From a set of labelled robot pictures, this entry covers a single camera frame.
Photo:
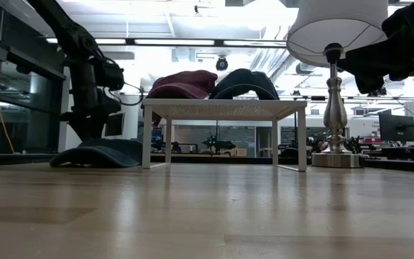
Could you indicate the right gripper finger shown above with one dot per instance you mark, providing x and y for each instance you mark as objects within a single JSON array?
[
  {"x": 370, "y": 83},
  {"x": 370, "y": 59}
]

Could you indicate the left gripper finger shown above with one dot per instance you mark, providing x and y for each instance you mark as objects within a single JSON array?
[{"x": 88, "y": 130}]

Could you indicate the blue denim cap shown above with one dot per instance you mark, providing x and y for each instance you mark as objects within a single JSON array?
[
  {"x": 244, "y": 79},
  {"x": 99, "y": 154}
]

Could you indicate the maroon cap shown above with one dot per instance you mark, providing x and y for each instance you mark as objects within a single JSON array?
[
  {"x": 192, "y": 77},
  {"x": 176, "y": 93}
]

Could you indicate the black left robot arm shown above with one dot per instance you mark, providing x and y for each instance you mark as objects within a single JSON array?
[{"x": 70, "y": 32}]

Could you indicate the black computer monitor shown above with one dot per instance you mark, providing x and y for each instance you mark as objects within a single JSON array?
[
  {"x": 119, "y": 126},
  {"x": 396, "y": 127}
]

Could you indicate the table lamp with white shade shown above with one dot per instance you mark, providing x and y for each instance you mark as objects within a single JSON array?
[{"x": 334, "y": 115}]

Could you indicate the person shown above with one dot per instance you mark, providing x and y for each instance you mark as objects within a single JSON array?
[{"x": 319, "y": 145}]

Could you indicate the distant robot with green light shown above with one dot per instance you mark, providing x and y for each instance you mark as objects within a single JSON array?
[{"x": 217, "y": 144}]

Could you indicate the white perforated metal shelf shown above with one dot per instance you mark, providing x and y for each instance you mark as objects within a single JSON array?
[{"x": 225, "y": 108}]

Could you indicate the brown cardboard box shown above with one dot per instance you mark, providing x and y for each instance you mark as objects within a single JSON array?
[{"x": 237, "y": 152}]

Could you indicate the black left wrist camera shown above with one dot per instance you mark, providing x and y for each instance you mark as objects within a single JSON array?
[{"x": 113, "y": 75}]

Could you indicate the black aluminium table frame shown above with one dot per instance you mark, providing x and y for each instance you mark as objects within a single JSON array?
[{"x": 23, "y": 158}]

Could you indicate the black ceiling camera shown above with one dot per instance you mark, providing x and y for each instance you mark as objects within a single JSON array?
[{"x": 221, "y": 63}]

